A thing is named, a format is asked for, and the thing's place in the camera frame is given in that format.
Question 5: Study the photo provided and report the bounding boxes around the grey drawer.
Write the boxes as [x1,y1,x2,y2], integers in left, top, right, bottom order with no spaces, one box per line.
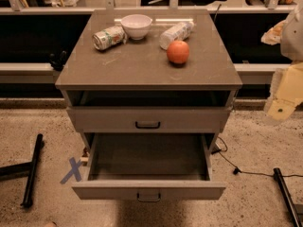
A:
[67,107,230,133]
[73,133,225,202]

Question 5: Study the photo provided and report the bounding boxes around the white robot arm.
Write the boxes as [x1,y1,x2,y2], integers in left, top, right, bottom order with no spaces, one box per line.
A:
[261,5,303,122]

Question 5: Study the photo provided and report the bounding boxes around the grey drawer cabinet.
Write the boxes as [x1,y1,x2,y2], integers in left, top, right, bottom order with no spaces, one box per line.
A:
[56,9,241,148]

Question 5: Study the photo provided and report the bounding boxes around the black right stand leg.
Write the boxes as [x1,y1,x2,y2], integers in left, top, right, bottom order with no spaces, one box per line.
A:
[274,168,303,227]

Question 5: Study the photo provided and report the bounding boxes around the black stand leg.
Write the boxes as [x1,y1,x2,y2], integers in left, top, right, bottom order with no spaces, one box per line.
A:
[0,133,45,208]
[274,168,303,227]

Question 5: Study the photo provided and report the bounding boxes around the orange round fruit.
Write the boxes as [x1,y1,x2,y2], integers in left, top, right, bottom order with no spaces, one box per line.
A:
[167,41,189,64]

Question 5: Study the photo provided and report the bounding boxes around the white plastic bottle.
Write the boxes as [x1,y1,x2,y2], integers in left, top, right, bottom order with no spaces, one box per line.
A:
[159,22,194,50]

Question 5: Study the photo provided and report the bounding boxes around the white ceramic bowl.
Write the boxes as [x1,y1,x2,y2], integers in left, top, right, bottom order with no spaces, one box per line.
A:
[121,14,152,40]

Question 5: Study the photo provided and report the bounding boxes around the green white soda can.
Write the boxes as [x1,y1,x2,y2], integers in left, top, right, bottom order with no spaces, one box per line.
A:
[92,26,127,51]

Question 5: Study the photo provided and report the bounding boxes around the blue tape cross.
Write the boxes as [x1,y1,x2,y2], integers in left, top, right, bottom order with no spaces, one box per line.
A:
[60,157,81,184]

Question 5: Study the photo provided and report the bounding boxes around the black left stand leg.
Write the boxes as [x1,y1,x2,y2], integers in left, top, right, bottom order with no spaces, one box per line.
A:
[0,133,45,208]

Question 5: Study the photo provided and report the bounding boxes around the black floor cable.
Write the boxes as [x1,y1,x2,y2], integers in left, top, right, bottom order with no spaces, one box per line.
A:
[210,136,303,179]

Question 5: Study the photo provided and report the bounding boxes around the black clamp on rail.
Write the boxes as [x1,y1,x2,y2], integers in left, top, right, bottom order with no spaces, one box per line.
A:
[49,51,67,71]

